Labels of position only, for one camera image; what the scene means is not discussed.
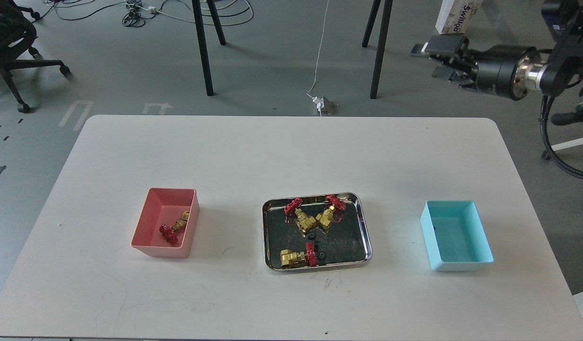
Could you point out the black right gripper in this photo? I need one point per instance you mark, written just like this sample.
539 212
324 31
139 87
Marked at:
499 71

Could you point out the brass valve red handle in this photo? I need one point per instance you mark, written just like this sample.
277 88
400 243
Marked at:
333 213
170 233
293 259
304 222

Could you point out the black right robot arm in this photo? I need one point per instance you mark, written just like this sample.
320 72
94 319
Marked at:
558 75

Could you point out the white cardboard box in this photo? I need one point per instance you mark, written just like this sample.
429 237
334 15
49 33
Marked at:
455 16

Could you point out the light blue plastic box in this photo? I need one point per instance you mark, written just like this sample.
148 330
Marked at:
459 242

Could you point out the pink plastic box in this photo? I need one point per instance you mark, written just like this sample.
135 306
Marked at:
166 205

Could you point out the black table leg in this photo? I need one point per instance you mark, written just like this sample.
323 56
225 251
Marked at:
216 22
370 23
201 38
382 39

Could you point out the grey floor socket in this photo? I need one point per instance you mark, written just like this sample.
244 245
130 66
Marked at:
323 106

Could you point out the white chair leg with caster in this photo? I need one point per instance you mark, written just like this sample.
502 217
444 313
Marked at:
566 145

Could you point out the stainless steel tray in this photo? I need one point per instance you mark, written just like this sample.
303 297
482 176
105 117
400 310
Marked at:
347 243

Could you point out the black office chair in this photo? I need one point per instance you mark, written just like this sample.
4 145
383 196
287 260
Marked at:
17 35

